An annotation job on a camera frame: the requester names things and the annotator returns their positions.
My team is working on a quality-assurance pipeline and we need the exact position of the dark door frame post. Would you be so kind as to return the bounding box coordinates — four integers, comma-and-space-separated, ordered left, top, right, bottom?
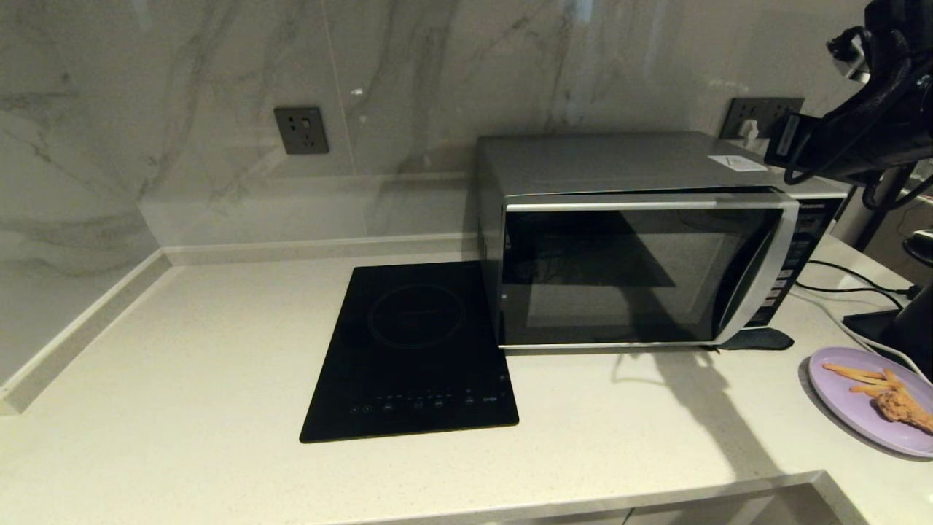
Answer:
849, 168, 933, 250

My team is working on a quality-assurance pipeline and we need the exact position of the purple plate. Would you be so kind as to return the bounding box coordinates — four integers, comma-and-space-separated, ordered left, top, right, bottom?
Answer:
808, 346, 933, 459

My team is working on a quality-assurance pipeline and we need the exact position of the black mat under microwave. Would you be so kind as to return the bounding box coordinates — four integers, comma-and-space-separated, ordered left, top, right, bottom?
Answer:
718, 328, 795, 352

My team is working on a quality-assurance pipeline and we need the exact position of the black induction cooktop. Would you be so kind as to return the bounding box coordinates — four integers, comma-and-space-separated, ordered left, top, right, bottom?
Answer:
299, 261, 520, 443

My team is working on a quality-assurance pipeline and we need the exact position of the grey double wall socket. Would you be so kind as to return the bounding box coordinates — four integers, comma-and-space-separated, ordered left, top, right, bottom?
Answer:
719, 97, 805, 143

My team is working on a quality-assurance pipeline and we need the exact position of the white paper sheet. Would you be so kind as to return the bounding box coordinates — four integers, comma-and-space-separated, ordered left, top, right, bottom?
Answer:
707, 154, 770, 172

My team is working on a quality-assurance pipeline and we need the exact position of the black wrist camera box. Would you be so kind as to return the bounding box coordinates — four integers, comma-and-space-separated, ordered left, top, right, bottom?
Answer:
773, 113, 804, 159

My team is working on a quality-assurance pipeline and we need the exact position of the black glass microwave door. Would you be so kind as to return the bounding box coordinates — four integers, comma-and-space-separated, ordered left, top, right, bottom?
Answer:
499, 188, 800, 351

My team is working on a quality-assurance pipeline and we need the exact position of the dark round background object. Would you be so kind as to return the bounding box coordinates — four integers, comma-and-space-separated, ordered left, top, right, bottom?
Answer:
904, 230, 933, 267

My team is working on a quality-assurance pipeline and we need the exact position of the grey single wall socket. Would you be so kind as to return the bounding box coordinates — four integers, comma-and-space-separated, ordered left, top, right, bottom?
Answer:
274, 106, 329, 155

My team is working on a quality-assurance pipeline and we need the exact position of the black stand with base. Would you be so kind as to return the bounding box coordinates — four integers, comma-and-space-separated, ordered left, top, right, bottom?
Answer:
842, 284, 933, 365

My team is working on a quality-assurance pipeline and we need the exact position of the fried chicken piece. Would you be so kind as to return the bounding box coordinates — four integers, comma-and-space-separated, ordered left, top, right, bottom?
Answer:
875, 386, 933, 436

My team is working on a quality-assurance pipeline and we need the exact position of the silver microwave oven body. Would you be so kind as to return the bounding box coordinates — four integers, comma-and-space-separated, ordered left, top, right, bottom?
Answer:
476, 131, 850, 353

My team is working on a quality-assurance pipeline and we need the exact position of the long french fry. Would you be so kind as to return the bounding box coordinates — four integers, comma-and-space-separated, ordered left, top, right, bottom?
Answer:
824, 362, 886, 381

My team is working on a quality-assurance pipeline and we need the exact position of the black power cable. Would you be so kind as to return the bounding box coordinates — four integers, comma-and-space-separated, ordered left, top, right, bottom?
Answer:
798, 260, 921, 300

